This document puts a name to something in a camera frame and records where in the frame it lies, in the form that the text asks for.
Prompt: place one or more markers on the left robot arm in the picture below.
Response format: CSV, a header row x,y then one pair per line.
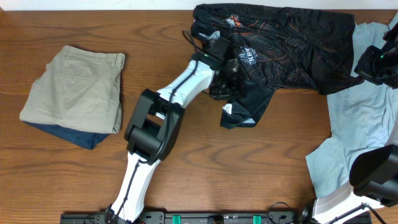
x,y
154,126

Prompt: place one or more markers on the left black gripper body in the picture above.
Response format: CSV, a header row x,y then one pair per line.
x,y
229,88

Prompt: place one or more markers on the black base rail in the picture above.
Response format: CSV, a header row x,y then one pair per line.
x,y
185,218

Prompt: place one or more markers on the black orange patterned jersey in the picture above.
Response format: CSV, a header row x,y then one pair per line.
x,y
278,47

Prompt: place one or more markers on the light blue t-shirt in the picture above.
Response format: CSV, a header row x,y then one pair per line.
x,y
362,118

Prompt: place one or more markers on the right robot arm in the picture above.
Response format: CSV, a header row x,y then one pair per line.
x,y
355,169

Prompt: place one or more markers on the folded navy garment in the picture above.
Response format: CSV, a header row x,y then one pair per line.
x,y
83,139

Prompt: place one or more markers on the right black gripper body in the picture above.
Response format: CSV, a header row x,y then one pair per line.
x,y
378,68

